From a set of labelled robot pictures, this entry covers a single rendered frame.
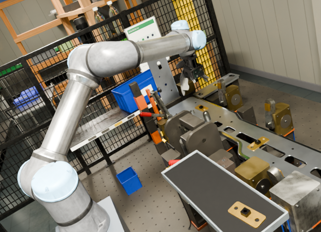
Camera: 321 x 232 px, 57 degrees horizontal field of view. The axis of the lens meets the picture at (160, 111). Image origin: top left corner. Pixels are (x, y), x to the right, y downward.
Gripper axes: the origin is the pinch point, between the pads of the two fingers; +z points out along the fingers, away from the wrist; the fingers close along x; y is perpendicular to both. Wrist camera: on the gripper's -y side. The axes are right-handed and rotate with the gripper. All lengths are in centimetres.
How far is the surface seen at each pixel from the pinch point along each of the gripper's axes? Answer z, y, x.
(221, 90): 4.2, 7.4, 10.5
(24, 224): 128, -147, -148
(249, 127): 8.0, 36.0, 1.0
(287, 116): 6.8, 44.4, 14.4
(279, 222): -13, 87, -34
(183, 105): 13.1, -12.1, -3.8
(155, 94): -8.4, 0.8, -21.4
